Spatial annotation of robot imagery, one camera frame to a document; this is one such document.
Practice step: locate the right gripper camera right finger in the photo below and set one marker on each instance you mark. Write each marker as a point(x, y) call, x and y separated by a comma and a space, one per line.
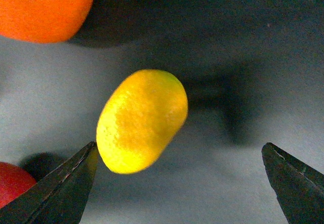
point(298, 187)

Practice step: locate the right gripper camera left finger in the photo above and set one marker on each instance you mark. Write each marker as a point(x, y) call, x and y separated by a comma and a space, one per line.
point(61, 196)

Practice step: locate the red apple at right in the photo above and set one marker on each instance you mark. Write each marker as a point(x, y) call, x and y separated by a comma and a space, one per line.
point(14, 182)

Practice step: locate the yellow lemon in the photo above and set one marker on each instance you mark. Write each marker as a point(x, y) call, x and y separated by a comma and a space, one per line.
point(140, 119)

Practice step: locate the orange at right edge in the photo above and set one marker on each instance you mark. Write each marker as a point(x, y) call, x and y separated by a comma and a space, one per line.
point(43, 21)

